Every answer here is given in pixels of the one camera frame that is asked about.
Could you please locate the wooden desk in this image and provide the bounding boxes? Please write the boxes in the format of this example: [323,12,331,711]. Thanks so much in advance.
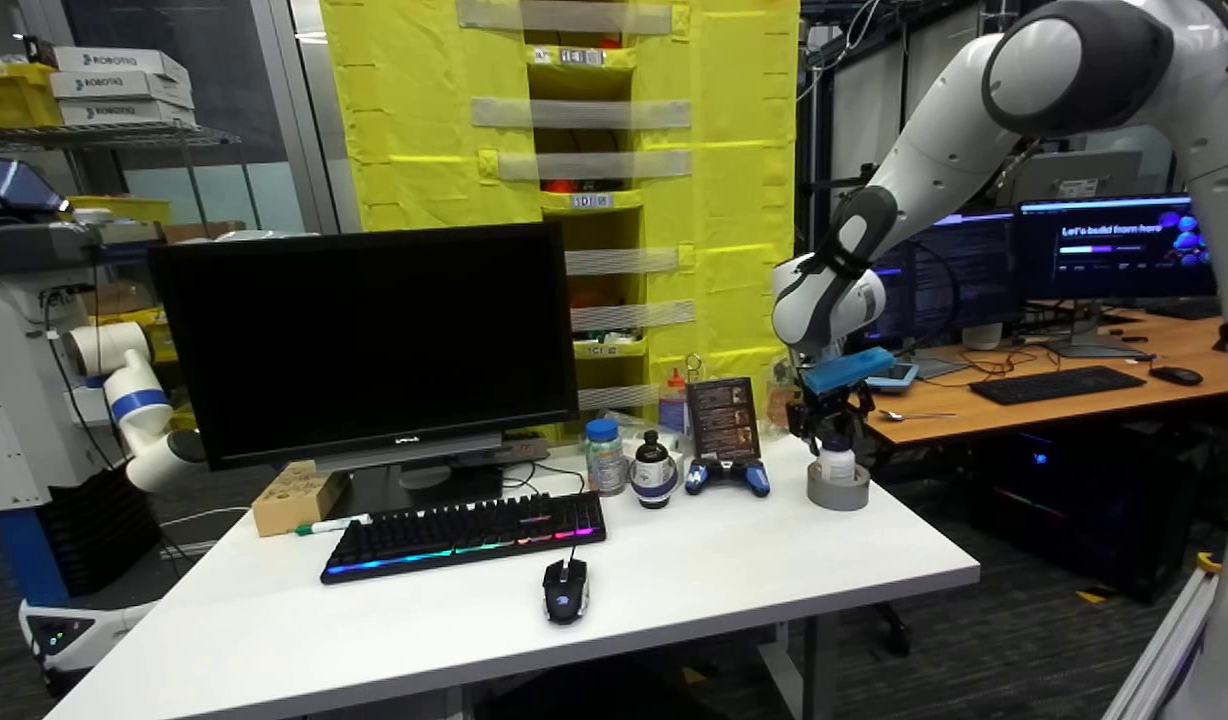
[861,308,1228,449]

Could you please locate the black computer mouse blue light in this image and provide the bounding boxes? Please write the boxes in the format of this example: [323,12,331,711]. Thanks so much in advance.
[538,553,591,627]

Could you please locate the white base with black top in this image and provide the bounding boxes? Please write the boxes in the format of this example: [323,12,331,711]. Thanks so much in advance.
[17,596,154,676]

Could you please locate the black computer monitor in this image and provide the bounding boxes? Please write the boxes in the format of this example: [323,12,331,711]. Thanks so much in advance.
[149,218,585,522]

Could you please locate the small cardboard box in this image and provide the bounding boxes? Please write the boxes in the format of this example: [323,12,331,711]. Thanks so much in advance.
[246,457,347,539]

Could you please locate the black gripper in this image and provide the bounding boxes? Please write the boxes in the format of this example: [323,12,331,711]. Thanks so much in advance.
[784,385,868,468]

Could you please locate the blue grey teach pendant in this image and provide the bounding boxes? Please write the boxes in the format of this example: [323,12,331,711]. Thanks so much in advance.
[877,357,923,396]

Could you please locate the clear jar with brown contents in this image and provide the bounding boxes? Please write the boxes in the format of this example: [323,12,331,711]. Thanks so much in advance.
[766,375,801,438]

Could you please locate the white bottle with blue cap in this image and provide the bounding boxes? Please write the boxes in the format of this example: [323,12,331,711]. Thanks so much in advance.
[817,445,868,493]

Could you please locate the clear jar with blue lid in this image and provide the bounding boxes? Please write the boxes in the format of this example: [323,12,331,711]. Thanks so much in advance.
[580,411,630,499]

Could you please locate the dark framed picture card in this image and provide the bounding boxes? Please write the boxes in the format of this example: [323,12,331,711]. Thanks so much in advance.
[685,374,762,468]

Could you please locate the stacked white cardboard boxes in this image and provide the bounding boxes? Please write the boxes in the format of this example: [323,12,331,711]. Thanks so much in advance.
[48,42,205,135]

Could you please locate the dark bottle with white label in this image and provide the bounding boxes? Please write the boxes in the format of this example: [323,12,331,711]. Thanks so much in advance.
[626,428,679,513]

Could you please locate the yellow shelf unit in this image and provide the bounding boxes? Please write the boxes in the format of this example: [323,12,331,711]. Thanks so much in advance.
[319,0,802,419]

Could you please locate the black computer tower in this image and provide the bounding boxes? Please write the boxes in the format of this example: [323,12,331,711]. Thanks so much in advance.
[984,424,1228,596]

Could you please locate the yellow storage bin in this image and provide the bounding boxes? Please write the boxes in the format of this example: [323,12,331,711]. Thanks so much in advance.
[0,58,63,133]

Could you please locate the clear bottle with orange cap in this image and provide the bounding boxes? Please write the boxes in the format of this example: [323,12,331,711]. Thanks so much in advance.
[658,370,694,445]

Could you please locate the monitor with purple screen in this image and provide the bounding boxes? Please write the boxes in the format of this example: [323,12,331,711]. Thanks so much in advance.
[1012,192,1225,303]

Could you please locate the grey masking tape roll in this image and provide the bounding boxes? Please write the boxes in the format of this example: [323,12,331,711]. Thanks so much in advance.
[802,457,871,517]

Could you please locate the grey metal frame rail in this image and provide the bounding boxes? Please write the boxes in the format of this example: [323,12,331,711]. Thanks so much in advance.
[1105,565,1225,720]

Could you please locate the black backlit keyboard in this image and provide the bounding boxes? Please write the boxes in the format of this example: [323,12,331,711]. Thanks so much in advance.
[314,490,613,589]

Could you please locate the plain black keyboard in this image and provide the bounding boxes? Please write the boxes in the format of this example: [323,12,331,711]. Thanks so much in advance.
[968,363,1147,410]

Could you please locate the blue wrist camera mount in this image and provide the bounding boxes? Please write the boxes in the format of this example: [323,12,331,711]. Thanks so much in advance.
[801,346,902,399]

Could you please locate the green white marker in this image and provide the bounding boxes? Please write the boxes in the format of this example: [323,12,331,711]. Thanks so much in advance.
[292,513,355,539]

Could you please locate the white robot with blue stripe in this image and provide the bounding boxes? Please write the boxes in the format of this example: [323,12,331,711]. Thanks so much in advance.
[0,273,201,517]

